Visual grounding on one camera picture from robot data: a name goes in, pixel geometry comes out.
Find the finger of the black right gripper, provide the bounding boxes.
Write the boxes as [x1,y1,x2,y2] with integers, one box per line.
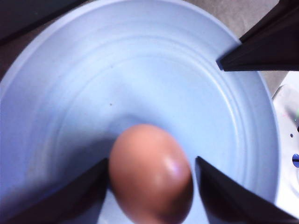
[217,0,299,71]

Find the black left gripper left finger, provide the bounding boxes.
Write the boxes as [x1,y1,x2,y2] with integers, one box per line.
[4,158,109,224]

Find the brown egg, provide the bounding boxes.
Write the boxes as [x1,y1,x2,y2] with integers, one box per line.
[109,125,194,224]

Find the blue plate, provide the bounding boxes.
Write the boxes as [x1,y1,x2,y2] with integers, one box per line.
[0,0,279,224]

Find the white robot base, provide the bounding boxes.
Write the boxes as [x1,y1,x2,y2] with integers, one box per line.
[272,71,299,218]

